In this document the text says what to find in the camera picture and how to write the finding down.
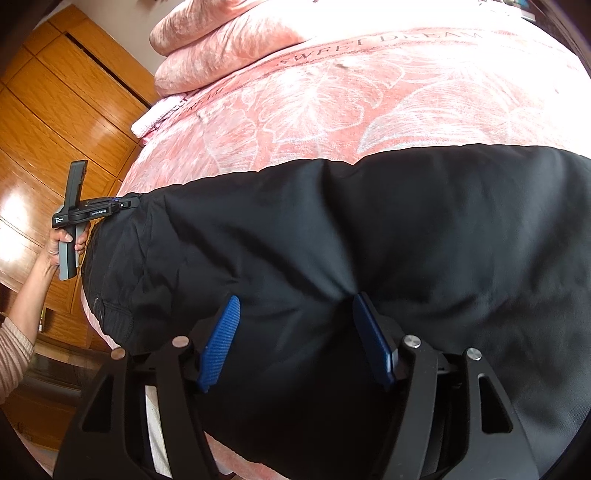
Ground pink pillow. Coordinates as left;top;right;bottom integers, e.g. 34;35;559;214
154;28;308;97

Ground black jacket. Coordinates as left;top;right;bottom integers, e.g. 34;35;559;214
81;143;591;480

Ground wooden wardrobe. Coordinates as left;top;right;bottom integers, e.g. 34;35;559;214
0;0;162;416

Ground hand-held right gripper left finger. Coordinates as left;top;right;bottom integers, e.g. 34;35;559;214
53;295;243;480

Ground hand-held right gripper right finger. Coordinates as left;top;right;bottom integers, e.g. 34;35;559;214
352;292;541;480

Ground person's left hand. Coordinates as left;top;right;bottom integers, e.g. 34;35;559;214
42;225;88;274

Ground white knitted cloth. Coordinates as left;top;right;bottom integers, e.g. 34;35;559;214
131;99;182;139

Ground pink leaf-print blanket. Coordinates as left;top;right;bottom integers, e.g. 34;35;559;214
78;18;591;480

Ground person's left forearm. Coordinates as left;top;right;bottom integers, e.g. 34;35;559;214
0;261;60;409

